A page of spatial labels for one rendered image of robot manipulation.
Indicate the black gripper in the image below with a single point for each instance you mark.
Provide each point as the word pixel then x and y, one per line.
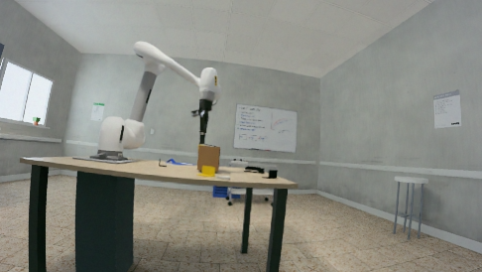
pixel 205 105

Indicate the brown cardboard box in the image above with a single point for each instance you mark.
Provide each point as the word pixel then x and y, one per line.
pixel 208 156

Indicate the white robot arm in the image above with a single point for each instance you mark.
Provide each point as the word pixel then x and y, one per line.
pixel 114 134

